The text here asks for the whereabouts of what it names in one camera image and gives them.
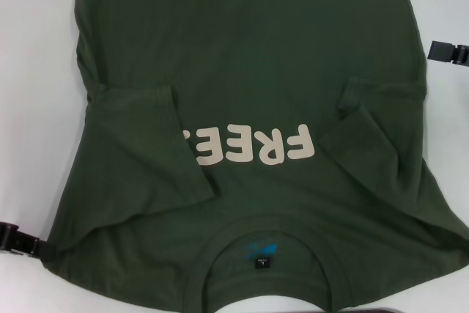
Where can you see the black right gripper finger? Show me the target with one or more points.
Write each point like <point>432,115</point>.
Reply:
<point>445,51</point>

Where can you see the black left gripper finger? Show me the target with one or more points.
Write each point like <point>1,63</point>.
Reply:
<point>22,241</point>

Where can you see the dark green FREE! t-shirt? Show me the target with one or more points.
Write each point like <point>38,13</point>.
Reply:
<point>256,34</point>

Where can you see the dark robot torso edge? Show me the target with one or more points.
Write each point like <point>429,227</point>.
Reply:
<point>359,311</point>

